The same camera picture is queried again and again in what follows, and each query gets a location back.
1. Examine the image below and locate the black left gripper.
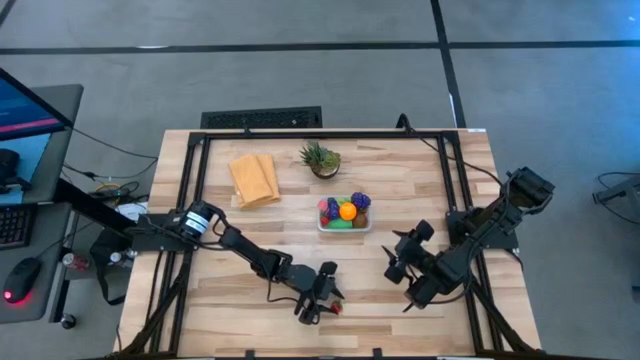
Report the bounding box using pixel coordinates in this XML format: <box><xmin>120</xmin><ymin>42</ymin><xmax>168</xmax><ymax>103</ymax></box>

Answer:
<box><xmin>279</xmin><ymin>264</ymin><xmax>347</xmax><ymax>327</ymax></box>

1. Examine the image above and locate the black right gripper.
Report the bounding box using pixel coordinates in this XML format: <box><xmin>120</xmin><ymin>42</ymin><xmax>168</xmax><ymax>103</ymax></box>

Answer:
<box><xmin>381</xmin><ymin>229</ymin><xmax>442</xmax><ymax>286</ymax></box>

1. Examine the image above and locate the clear plastic tupperware container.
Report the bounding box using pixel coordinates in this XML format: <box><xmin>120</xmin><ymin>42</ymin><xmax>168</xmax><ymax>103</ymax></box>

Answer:
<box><xmin>317</xmin><ymin>194</ymin><xmax>373</xmax><ymax>233</ymax></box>

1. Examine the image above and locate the potted succulent plant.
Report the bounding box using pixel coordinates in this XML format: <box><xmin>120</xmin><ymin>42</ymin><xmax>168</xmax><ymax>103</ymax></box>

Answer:
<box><xmin>298</xmin><ymin>139</ymin><xmax>343</xmax><ymax>180</ymax></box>

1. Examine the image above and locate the folded orange cloth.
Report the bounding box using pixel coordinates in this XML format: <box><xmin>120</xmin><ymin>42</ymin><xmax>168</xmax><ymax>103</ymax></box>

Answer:
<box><xmin>227</xmin><ymin>153</ymin><xmax>282</xmax><ymax>210</ymax></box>

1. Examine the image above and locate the black perforated floor panel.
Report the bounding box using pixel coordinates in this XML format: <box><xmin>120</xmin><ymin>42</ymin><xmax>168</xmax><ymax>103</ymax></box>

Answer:
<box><xmin>200</xmin><ymin>105</ymin><xmax>324</xmax><ymax>130</ymax></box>

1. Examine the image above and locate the silver drink can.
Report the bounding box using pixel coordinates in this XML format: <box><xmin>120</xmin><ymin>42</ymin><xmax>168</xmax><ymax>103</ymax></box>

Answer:
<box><xmin>108</xmin><ymin>249</ymin><xmax>139</xmax><ymax>266</ymax></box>

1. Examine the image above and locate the grey floor stand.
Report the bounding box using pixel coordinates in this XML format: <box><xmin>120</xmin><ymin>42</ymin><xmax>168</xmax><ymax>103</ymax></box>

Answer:
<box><xmin>592</xmin><ymin>171</ymin><xmax>640</xmax><ymax>224</ymax></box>

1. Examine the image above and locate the red soda can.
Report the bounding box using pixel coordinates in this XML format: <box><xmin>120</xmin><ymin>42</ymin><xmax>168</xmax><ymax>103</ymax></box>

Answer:
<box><xmin>61</xmin><ymin>252</ymin><xmax>92</xmax><ymax>272</ymax></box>

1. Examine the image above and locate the black desk support bar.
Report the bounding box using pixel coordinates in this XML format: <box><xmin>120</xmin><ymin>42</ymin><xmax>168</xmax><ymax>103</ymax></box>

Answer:
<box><xmin>52</xmin><ymin>177</ymin><xmax>146</xmax><ymax>236</ymax></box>

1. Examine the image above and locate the grey desk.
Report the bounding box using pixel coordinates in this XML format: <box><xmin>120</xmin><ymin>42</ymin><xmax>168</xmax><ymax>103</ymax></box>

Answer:
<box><xmin>0</xmin><ymin>83</ymin><xmax>85</xmax><ymax>325</ymax></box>

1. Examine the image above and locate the black computer mouse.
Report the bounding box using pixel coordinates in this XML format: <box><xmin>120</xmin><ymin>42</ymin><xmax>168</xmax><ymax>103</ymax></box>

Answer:
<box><xmin>2</xmin><ymin>257</ymin><xmax>43</xmax><ymax>305</ymax></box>

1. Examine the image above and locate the black keyboard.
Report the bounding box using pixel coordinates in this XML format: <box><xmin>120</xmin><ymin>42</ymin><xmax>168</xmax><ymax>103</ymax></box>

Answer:
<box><xmin>0</xmin><ymin>203</ymin><xmax>38</xmax><ymax>250</ymax></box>

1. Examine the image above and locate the computer monitor with blue screen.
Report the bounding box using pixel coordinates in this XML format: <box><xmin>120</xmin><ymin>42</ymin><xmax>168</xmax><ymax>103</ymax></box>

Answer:
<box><xmin>0</xmin><ymin>67</ymin><xmax>75</xmax><ymax>143</ymax></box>

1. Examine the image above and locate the black table cable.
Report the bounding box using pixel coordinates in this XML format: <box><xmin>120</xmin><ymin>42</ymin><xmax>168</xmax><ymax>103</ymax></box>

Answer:
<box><xmin>396</xmin><ymin>113</ymin><xmax>507</xmax><ymax>189</ymax></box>

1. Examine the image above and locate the black aluminium table frame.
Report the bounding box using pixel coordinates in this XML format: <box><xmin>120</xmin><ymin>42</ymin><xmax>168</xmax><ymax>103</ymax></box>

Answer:
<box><xmin>114</xmin><ymin>128</ymin><xmax>544</xmax><ymax>359</ymax></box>

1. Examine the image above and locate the black strap bag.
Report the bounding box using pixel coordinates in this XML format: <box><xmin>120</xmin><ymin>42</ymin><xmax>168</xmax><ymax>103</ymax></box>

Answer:
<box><xmin>89</xmin><ymin>227</ymin><xmax>132</xmax><ymax>307</ymax></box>

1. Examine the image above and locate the yellow coiled cable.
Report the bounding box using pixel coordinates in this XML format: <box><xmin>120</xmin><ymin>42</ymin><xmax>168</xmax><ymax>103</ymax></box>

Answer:
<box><xmin>93</xmin><ymin>182</ymin><xmax>125</xmax><ymax>197</ymax></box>

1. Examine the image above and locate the black monitor cable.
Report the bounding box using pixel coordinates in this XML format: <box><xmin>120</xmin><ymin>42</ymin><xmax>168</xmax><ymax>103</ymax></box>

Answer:
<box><xmin>69</xmin><ymin>127</ymin><xmax>160</xmax><ymax>181</ymax></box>

